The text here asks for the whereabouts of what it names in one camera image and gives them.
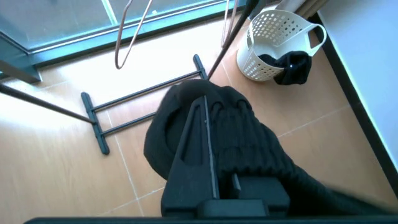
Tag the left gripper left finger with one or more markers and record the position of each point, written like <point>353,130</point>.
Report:
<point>192,180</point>

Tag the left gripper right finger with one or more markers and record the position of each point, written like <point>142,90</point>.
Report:
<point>261,196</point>

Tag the black clothes rack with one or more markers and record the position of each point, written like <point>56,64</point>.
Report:
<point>96,124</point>

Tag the white laundry basket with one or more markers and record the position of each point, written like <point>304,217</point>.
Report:
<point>273,28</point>

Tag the window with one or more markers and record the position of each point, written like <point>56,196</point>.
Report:
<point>93,43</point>

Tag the beige curtain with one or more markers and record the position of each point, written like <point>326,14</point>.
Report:
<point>298,6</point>

